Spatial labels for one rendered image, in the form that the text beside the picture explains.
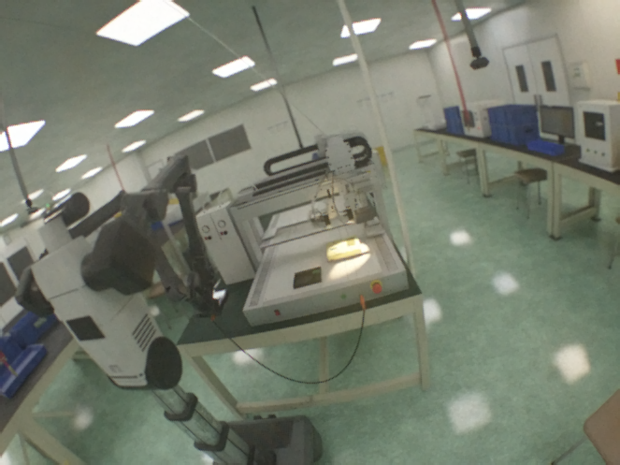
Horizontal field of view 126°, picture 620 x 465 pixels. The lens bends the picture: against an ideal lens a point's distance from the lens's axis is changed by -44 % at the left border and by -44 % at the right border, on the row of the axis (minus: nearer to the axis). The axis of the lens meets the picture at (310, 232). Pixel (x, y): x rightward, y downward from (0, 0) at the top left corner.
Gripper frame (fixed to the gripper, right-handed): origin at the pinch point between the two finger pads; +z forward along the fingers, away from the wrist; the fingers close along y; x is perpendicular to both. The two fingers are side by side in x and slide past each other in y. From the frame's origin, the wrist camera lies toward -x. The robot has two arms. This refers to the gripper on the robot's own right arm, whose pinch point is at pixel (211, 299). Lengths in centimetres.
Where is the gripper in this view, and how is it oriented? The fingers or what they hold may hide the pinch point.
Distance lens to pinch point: 137.8
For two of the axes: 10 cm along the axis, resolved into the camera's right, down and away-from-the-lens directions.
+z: 3.1, 9.4, 1.1
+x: 0.0, 1.1, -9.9
